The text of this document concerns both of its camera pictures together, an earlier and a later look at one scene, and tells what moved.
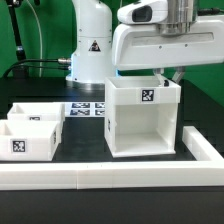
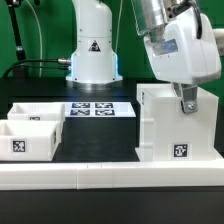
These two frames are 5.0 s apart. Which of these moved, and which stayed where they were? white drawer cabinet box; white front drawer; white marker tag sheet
Moved: white drawer cabinet box
Stayed: white front drawer; white marker tag sheet
